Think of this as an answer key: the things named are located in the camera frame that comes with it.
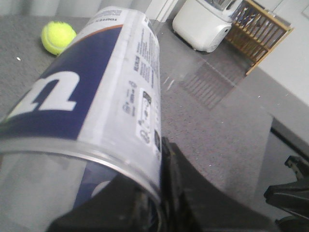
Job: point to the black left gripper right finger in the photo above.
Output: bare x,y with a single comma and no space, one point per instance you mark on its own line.
194,204

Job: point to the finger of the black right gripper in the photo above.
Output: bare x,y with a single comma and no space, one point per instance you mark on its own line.
293,197

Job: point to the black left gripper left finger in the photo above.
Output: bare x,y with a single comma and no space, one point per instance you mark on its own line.
122,206

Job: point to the clear Wilson tennis ball can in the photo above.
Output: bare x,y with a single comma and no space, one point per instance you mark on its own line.
94,114

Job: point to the far-right yellow tennis ball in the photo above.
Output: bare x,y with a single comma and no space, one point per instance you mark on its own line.
56,36

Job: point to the wooden slatted rack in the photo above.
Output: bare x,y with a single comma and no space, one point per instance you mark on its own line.
256,32

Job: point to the white appliance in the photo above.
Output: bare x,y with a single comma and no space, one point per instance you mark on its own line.
204,23

